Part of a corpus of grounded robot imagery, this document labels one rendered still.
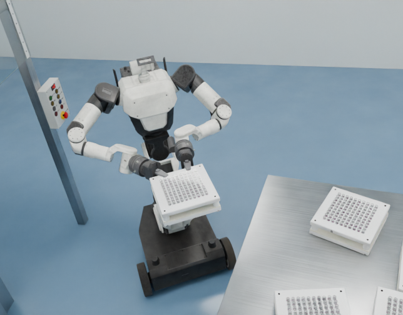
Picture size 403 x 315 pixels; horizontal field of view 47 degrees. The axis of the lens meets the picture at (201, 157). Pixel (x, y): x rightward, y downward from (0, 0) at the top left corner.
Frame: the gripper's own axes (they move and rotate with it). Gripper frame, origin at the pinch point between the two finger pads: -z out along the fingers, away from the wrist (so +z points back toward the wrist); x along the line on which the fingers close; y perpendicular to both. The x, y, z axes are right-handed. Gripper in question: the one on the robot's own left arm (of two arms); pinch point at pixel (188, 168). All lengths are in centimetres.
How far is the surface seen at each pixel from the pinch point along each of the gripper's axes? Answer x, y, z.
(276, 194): 18.4, -37.9, -7.2
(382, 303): 13, -54, -76
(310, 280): 20, -36, -57
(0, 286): 83, 120, 31
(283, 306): 13, -22, -70
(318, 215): 12, -49, -32
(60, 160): 41, 77, 89
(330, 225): 12, -51, -39
